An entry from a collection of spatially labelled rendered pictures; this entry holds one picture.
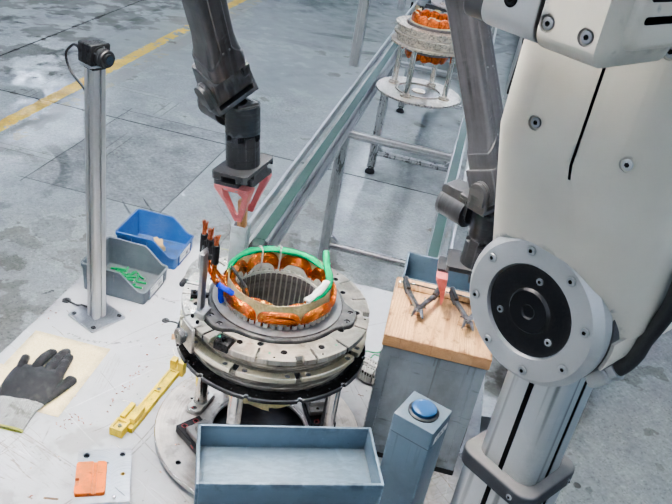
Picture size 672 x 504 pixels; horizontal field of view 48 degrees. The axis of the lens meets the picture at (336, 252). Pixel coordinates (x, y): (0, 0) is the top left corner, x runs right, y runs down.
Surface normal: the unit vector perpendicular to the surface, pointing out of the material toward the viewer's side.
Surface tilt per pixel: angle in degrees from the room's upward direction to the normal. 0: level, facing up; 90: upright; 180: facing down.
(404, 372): 90
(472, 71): 95
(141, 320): 0
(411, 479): 90
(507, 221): 109
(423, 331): 0
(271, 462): 0
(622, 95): 90
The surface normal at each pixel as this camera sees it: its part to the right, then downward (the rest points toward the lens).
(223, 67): 0.68, 0.65
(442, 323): 0.15, -0.85
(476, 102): -0.74, 0.32
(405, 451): -0.54, 0.35
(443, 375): -0.18, 0.48
